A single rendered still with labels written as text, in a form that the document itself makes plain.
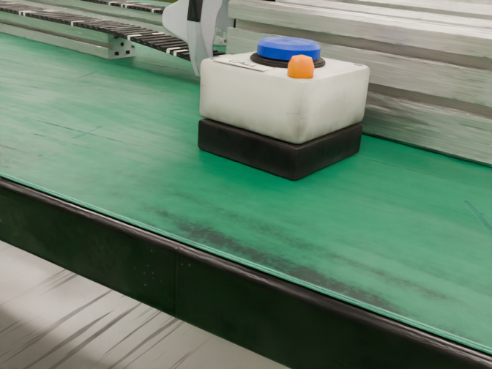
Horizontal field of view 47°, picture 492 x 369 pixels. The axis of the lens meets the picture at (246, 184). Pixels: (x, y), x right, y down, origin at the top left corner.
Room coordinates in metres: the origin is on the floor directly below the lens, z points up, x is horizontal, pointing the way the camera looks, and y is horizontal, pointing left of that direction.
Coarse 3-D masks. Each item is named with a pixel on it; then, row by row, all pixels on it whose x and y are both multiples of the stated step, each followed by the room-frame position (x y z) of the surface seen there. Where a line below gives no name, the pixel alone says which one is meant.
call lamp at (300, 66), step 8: (296, 56) 0.32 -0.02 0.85; (304, 56) 0.32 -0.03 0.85; (288, 64) 0.32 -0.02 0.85; (296, 64) 0.32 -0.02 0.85; (304, 64) 0.32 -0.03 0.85; (312, 64) 0.32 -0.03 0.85; (288, 72) 0.32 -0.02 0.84; (296, 72) 0.32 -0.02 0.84; (304, 72) 0.32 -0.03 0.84; (312, 72) 0.32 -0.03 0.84
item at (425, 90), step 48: (240, 0) 0.50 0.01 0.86; (288, 0) 0.56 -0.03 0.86; (240, 48) 0.49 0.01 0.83; (336, 48) 0.44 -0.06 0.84; (384, 48) 0.43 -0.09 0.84; (432, 48) 0.39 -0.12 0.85; (480, 48) 0.37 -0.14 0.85; (384, 96) 0.41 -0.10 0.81; (432, 96) 0.40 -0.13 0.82; (480, 96) 0.37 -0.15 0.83; (432, 144) 0.38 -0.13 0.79; (480, 144) 0.37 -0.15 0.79
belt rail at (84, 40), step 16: (0, 16) 0.79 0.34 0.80; (16, 16) 0.76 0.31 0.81; (16, 32) 0.77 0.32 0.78; (32, 32) 0.74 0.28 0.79; (48, 32) 0.73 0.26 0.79; (64, 32) 0.70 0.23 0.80; (80, 32) 0.68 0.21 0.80; (96, 32) 0.66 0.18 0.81; (80, 48) 0.68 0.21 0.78; (96, 48) 0.66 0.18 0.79; (112, 48) 0.65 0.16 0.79; (128, 48) 0.67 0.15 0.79
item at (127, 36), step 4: (136, 32) 0.64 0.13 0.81; (140, 32) 0.64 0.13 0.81; (144, 32) 0.65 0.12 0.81; (148, 32) 0.65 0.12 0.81; (152, 32) 0.65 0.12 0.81; (156, 32) 0.66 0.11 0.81; (120, 36) 0.63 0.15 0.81; (124, 36) 0.62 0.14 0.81; (128, 36) 0.62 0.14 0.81; (132, 36) 0.62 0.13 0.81; (136, 36) 0.62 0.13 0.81; (140, 36) 0.63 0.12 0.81; (144, 36) 0.63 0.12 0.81; (148, 36) 0.64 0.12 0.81
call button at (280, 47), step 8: (264, 40) 0.36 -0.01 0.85; (272, 40) 0.36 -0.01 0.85; (280, 40) 0.36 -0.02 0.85; (288, 40) 0.36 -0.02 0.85; (296, 40) 0.36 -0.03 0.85; (304, 40) 0.37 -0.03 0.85; (312, 40) 0.37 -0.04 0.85; (264, 48) 0.35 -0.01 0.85; (272, 48) 0.35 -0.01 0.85; (280, 48) 0.35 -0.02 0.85; (288, 48) 0.35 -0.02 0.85; (296, 48) 0.35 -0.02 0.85; (304, 48) 0.35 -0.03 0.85; (312, 48) 0.35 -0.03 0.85; (320, 48) 0.36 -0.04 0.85; (264, 56) 0.35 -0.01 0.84; (272, 56) 0.35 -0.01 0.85; (280, 56) 0.35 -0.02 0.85; (288, 56) 0.35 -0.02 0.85; (312, 56) 0.35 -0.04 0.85
